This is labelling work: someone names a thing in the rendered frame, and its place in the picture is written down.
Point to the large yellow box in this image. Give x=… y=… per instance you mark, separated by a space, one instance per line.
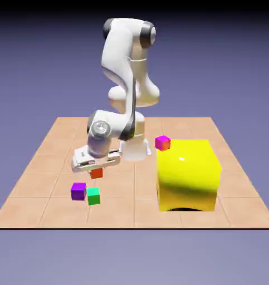
x=188 y=176

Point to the small green cube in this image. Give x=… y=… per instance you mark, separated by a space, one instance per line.
x=93 y=196

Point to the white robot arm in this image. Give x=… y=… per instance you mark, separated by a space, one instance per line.
x=118 y=55

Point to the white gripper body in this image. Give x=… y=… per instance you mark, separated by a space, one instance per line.
x=98 y=162

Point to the small purple cube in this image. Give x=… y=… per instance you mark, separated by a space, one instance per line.
x=78 y=191

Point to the small magenta cube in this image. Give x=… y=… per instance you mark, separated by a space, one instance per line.
x=162 y=142

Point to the small red cube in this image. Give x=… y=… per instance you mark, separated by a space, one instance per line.
x=96 y=173

